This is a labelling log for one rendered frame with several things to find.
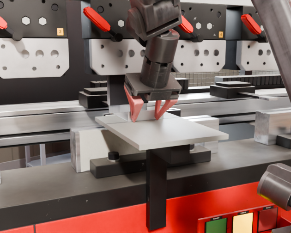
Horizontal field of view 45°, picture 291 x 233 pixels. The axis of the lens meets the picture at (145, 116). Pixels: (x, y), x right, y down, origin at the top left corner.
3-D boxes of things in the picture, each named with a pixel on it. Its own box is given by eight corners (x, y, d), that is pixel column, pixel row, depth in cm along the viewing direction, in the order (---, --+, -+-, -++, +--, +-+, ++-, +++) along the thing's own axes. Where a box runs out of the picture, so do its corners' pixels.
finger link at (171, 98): (130, 111, 78) (137, 74, 73) (159, 108, 81) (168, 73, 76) (140, 130, 73) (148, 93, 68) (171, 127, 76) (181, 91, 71)
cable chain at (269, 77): (222, 87, 142) (222, 77, 141) (214, 86, 147) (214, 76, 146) (302, 82, 159) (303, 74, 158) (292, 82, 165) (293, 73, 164)
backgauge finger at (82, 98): (103, 118, 87) (102, 98, 86) (78, 103, 110) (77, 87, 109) (147, 114, 92) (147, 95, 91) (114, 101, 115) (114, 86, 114)
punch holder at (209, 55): (173, 72, 85) (174, 1, 81) (158, 70, 92) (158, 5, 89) (224, 71, 91) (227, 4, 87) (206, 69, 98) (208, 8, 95)
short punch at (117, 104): (110, 113, 84) (109, 73, 82) (107, 112, 85) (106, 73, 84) (148, 111, 88) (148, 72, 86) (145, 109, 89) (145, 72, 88)
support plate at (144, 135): (139, 150, 58) (139, 144, 58) (94, 120, 82) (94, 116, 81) (228, 139, 65) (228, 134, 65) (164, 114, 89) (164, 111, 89)
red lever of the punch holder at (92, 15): (89, 3, 70) (124, 36, 74) (83, 6, 73) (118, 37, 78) (83, 10, 70) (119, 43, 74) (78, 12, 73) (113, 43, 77)
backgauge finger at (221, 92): (257, 105, 107) (258, 88, 106) (209, 95, 130) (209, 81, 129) (287, 103, 111) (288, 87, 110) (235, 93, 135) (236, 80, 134)
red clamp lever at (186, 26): (177, 8, 78) (205, 38, 82) (169, 10, 81) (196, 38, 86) (172, 14, 78) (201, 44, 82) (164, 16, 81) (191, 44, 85)
